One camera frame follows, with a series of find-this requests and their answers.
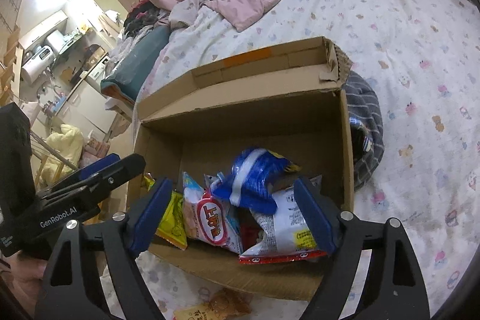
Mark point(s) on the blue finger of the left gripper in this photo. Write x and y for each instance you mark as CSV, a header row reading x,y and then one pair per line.
x,y
108,173
87,171

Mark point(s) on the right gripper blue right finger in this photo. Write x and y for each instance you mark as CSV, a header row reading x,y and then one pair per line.
x,y
320,214

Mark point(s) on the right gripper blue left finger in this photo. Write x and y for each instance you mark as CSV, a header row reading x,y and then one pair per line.
x,y
145,216

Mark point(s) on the silver white red-edged snack bag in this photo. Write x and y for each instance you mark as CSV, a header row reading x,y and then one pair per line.
x,y
284,236

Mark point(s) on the yellow snack bag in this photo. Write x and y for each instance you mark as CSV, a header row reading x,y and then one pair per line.
x,y
171,227

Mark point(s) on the pink white round-logo snack bag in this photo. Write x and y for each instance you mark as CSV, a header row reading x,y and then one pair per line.
x,y
207,218

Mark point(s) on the blue white striped snack bag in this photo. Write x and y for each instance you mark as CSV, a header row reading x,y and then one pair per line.
x,y
250,182

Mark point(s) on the white red rice cake packet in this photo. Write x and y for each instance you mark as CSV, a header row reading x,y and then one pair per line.
x,y
251,229

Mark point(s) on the person's left hand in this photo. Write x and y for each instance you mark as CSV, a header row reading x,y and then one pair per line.
x,y
26,274

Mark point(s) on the yellow towel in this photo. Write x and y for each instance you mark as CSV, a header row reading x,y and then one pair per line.
x,y
68,143

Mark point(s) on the white washing machine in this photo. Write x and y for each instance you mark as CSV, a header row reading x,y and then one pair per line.
x,y
97,74

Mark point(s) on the dark plaid cloth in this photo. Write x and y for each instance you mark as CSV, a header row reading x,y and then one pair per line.
x,y
366,125

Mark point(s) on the white water heater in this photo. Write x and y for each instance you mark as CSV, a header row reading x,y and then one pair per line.
x,y
38,63

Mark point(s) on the brown cardboard box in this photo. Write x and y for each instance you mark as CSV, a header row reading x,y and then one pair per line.
x,y
287,98

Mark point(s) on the pile of dark clothes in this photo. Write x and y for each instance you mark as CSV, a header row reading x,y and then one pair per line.
x,y
144,14

